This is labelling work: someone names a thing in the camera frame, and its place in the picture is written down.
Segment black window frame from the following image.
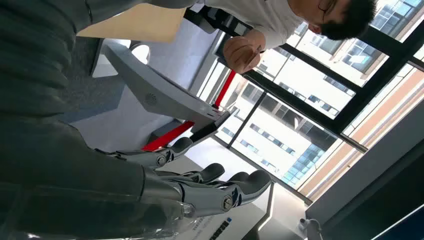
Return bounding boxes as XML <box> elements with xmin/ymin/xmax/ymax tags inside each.
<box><xmin>211</xmin><ymin>19</ymin><xmax>424</xmax><ymax>206</ymax></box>

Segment black glasses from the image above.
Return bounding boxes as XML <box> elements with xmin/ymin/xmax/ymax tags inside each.
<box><xmin>317</xmin><ymin>0</ymin><xmax>337</xmax><ymax>16</ymax></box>

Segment grey kiosk stand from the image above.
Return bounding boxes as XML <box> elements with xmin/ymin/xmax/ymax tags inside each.
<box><xmin>91</xmin><ymin>38</ymin><xmax>233</xmax><ymax>143</ymax></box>

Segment white info sign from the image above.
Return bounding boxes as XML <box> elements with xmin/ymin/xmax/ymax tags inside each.
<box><xmin>155</xmin><ymin>137</ymin><xmax>276</xmax><ymax>240</ymax></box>

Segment person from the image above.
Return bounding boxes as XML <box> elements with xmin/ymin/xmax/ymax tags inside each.
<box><xmin>198</xmin><ymin>0</ymin><xmax>379</xmax><ymax>74</ymax></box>

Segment red barrier band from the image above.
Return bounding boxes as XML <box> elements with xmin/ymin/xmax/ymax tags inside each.
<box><xmin>142</xmin><ymin>69</ymin><xmax>238</xmax><ymax>152</ymax></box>

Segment small white camera device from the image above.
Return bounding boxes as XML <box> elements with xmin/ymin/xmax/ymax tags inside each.
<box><xmin>298</xmin><ymin>217</ymin><xmax>324</xmax><ymax>240</ymax></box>

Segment clear plastic wrap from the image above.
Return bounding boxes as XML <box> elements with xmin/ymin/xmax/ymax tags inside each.
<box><xmin>0</xmin><ymin>198</ymin><xmax>196</xmax><ymax>240</ymax></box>

